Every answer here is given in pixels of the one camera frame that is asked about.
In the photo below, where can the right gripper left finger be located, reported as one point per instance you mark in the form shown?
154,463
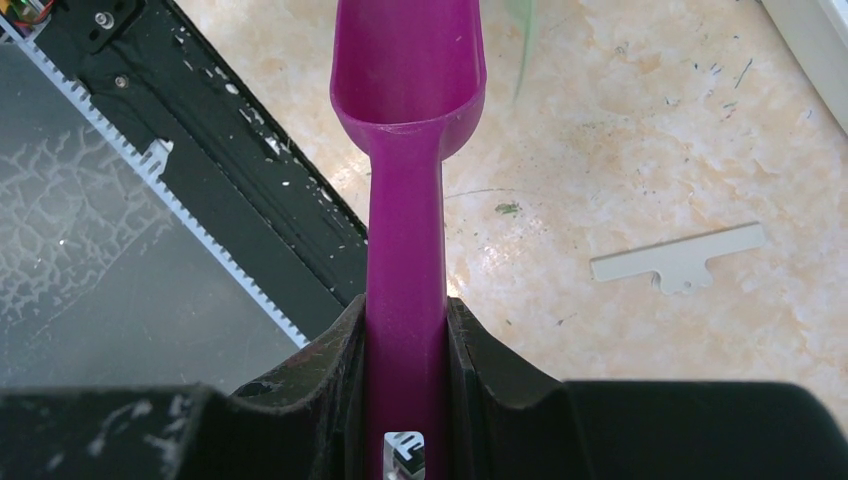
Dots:
300,420

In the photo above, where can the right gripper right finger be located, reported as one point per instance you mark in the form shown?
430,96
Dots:
513,421

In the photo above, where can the white bag clip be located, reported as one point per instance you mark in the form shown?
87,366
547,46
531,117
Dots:
679,266

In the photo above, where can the purple plastic scoop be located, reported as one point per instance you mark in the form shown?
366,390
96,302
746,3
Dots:
408,83

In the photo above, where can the green litter bag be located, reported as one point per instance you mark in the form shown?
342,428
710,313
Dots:
524,14

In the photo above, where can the teal litter box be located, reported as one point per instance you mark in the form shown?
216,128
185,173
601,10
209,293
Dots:
816,33

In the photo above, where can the white slotted cable duct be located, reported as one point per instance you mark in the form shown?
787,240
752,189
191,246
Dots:
149,166

